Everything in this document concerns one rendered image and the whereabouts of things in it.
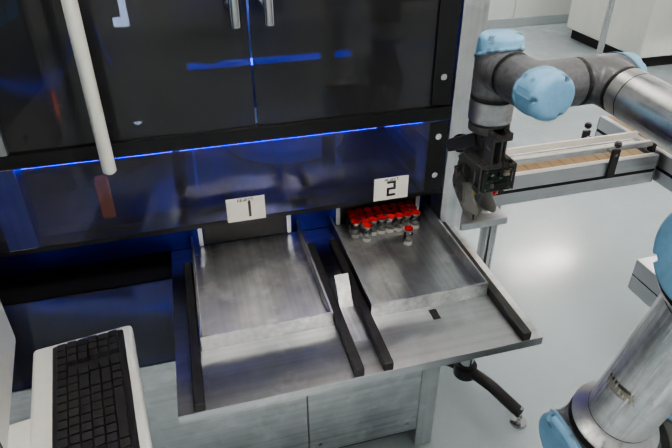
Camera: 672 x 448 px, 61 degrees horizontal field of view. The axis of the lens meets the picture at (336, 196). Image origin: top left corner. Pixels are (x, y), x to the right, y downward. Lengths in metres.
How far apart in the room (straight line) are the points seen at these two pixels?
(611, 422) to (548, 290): 1.93
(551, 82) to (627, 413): 0.44
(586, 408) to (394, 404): 1.05
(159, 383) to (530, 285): 1.76
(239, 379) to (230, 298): 0.22
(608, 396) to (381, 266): 0.63
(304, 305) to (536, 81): 0.65
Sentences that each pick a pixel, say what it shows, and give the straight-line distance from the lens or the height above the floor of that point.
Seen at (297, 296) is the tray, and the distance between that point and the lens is 1.24.
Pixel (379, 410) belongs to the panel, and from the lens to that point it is 1.87.
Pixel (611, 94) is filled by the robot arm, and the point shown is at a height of 1.39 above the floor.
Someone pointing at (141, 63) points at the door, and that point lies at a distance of 1.14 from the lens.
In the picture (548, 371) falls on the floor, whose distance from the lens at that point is 2.41.
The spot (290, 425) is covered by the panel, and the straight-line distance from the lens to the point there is 1.81.
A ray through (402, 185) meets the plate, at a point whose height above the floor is 1.02.
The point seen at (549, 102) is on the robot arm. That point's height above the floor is 1.39.
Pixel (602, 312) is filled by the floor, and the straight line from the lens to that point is 2.74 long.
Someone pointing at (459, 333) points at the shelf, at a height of 0.88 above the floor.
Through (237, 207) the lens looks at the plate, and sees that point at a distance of 1.27.
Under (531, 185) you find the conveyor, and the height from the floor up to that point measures 0.89.
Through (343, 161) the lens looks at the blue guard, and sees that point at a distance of 1.27.
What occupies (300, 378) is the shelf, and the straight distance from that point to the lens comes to 1.08.
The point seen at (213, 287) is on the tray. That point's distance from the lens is 1.29.
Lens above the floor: 1.70
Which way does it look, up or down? 31 degrees down
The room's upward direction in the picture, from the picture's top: straight up
